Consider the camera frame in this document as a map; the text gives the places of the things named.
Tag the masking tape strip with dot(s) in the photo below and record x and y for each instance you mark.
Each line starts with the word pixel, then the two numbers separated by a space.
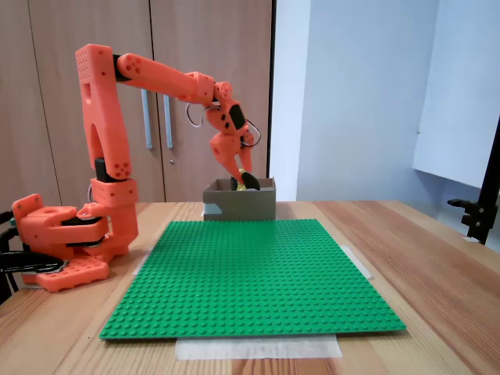
pixel 361 265
pixel 254 349
pixel 140 267

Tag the wooden cabinet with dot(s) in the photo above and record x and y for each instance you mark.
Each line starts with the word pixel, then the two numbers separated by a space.
pixel 215 47

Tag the black table clamp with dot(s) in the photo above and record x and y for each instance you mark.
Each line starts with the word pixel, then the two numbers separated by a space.
pixel 27 261

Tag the yellow black white soft ball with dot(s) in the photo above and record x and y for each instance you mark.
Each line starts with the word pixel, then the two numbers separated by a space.
pixel 251 181

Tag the green studded baseplate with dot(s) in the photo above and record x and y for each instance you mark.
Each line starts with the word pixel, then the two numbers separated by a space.
pixel 254 293

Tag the brown cardboard box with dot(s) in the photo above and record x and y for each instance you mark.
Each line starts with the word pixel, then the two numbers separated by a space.
pixel 242 205

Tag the black camera stand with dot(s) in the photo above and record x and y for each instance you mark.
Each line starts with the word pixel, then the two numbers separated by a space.
pixel 490 187

